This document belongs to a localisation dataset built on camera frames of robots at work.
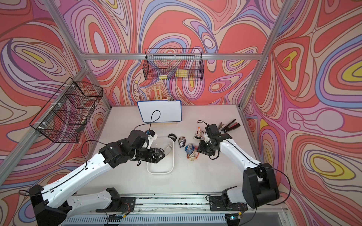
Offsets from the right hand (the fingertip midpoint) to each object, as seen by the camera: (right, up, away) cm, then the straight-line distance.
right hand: (200, 154), depth 85 cm
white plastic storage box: (-20, -6, -2) cm, 21 cm away
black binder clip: (-18, +35, +4) cm, 39 cm away
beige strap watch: (-4, -3, +4) cm, 7 cm away
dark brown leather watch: (-20, +1, +8) cm, 22 cm away
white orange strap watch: (+1, +12, +14) cm, 18 cm away
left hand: (-22, +3, -14) cm, 26 cm away
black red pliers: (+27, +17, +20) cm, 38 cm away
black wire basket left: (-74, +22, -11) cm, 78 cm away
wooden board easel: (-32, +41, +34) cm, 62 cm away
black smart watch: (-18, +9, +15) cm, 25 cm away
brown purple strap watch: (-11, +6, +11) cm, 17 cm away
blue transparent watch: (-6, +2, +6) cm, 9 cm away
